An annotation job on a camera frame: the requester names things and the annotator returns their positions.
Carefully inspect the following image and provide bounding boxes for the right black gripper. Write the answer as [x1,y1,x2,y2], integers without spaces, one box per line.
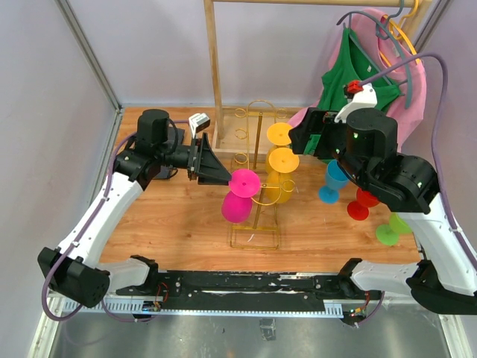
[288,106,369,186]

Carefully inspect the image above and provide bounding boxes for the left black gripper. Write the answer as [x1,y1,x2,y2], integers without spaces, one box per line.
[157,133,233,186]

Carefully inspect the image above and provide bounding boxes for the yellow wine glass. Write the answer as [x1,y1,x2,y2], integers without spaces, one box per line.
[266,122,293,147]
[265,147,300,204]

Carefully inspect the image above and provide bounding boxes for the pink wine glass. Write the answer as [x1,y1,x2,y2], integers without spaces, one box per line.
[221,169,261,224]

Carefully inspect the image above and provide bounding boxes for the blue wine glass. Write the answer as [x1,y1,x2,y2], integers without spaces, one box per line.
[318,160,349,204]

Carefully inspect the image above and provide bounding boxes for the red wine glass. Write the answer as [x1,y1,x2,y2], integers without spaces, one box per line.
[347,188,379,221]

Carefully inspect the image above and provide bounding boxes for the green wine glass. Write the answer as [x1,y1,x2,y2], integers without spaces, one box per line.
[375,213,412,246]

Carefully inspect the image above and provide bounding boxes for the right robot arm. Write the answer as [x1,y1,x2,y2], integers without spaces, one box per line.
[288,107,476,315]

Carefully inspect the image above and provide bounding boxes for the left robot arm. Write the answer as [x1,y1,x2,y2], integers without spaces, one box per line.
[37,109,231,308]

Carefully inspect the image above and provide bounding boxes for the wooden clothes rack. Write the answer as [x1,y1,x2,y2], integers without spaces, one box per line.
[203,0,437,165]

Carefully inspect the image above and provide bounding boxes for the folded dark grey cloth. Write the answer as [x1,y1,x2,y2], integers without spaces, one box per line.
[154,126,185,180]

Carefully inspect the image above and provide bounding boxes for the green tank top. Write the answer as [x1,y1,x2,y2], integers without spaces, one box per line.
[316,28,400,157]

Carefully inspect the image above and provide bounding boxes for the pink t-shirt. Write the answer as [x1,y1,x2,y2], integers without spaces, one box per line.
[286,7,427,150]

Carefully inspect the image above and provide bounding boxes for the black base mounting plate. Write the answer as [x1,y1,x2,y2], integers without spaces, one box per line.
[116,271,382,313]

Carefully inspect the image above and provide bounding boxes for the yellow clothes hanger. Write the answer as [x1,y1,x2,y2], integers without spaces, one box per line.
[376,0,420,67]

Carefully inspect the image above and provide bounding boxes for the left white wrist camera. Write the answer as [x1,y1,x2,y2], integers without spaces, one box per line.
[189,113,211,139]

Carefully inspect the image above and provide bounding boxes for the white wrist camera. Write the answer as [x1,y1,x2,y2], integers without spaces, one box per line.
[333,80,377,123]
[189,113,211,139]

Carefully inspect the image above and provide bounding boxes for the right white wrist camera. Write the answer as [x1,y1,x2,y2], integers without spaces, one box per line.
[333,80,377,123]

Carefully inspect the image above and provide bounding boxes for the gold wire glass rack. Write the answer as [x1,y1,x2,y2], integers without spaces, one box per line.
[230,100,286,250]

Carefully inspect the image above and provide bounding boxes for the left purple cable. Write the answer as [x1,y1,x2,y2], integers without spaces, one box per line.
[41,119,191,324]

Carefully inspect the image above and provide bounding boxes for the aluminium frame rail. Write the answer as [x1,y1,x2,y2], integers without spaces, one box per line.
[54,0,124,113]

